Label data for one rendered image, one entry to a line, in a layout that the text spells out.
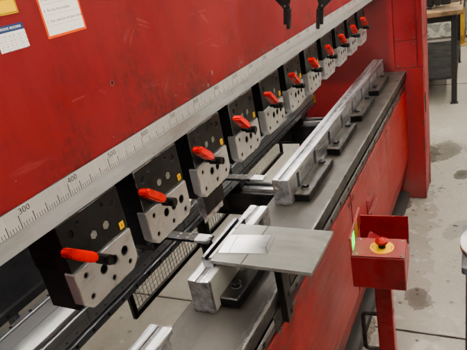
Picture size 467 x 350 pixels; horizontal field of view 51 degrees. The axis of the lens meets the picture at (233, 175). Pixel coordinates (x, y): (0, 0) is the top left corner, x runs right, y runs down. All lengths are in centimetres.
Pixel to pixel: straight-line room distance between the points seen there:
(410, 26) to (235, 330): 235
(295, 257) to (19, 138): 70
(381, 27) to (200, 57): 215
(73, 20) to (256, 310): 79
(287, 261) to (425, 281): 165
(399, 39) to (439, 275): 138
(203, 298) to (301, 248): 27
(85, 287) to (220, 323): 47
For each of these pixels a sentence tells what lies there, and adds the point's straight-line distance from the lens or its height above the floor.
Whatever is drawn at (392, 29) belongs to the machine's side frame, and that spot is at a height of 113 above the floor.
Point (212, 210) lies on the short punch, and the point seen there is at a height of 110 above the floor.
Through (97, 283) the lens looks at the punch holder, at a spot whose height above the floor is 121.
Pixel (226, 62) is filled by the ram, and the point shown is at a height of 144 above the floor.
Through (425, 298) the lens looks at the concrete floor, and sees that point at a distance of 266.
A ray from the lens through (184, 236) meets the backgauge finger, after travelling 136.
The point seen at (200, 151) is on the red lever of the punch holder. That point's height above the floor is 131.
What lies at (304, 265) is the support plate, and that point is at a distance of 116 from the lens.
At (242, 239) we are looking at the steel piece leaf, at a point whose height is 100.
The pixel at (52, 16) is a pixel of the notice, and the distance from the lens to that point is 82.
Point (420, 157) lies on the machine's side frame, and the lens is 341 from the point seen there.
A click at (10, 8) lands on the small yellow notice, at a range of 78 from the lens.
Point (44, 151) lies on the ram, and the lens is 79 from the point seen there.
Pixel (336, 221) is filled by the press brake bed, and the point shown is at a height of 77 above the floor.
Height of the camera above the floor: 166
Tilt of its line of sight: 23 degrees down
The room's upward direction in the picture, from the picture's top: 11 degrees counter-clockwise
